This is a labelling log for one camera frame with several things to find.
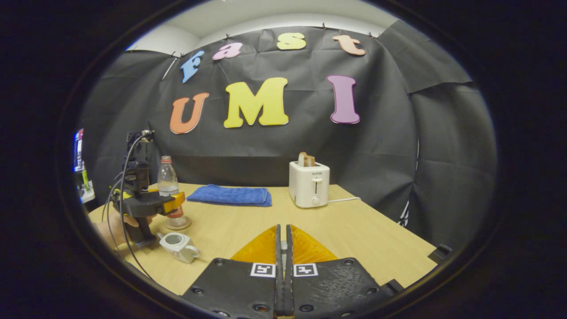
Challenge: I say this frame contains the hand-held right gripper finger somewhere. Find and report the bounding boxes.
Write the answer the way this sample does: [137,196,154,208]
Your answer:
[182,224,284,319]
[285,224,404,319]

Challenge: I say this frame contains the round wooden coaster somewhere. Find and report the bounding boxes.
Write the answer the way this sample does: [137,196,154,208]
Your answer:
[165,216,192,231]

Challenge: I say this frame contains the clear plastic water bottle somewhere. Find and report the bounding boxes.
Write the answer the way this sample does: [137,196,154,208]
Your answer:
[157,155,189,229]

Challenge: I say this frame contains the grey floral teacup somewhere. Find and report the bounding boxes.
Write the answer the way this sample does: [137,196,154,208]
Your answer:
[157,232,201,265]

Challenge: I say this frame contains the blue towel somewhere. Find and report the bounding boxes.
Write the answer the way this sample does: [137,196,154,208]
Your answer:
[186,184,272,207]

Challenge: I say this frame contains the computer monitor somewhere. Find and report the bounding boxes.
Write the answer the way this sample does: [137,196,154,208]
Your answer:
[73,128,85,172]

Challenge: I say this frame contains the white toaster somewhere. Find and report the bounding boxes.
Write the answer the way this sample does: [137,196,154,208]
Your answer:
[289,161,330,209]

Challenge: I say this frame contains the black backdrop cloth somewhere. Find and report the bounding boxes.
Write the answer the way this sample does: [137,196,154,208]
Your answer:
[78,24,497,249]

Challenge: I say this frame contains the small black block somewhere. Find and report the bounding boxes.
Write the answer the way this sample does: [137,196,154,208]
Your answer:
[427,244,453,265]

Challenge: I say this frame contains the black cable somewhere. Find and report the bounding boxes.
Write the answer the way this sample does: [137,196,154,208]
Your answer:
[101,131,155,284]

